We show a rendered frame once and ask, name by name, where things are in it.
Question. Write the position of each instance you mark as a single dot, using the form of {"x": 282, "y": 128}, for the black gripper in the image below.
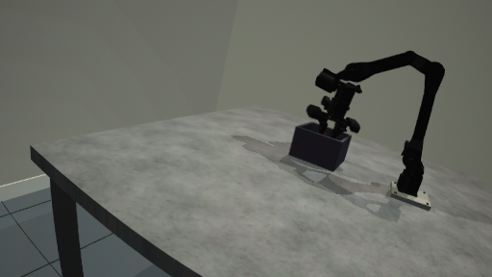
{"x": 335, "y": 113}

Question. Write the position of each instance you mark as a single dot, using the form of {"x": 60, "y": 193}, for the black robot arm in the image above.
{"x": 410, "y": 180}

